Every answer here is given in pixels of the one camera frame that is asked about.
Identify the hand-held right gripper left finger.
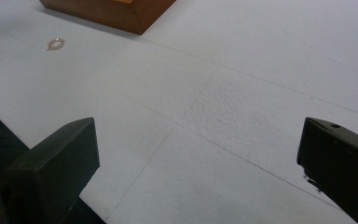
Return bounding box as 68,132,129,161
0,117,101,224

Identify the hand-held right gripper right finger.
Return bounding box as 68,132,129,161
296,117,358,224

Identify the brown wooden box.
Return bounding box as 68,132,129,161
39,0,177,35

